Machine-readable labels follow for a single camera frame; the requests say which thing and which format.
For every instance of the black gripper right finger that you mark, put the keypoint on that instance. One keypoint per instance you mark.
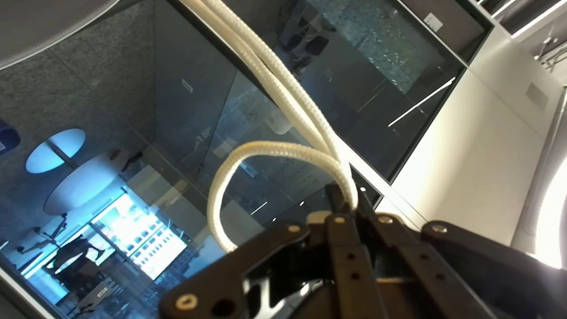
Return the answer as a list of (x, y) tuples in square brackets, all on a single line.
[(472, 281)]

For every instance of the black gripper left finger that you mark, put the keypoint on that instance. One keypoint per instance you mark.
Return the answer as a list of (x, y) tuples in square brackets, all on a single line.
[(267, 272)]

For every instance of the round table behind glass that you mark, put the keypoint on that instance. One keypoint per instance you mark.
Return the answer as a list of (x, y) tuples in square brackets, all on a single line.
[(83, 187), (54, 152)]

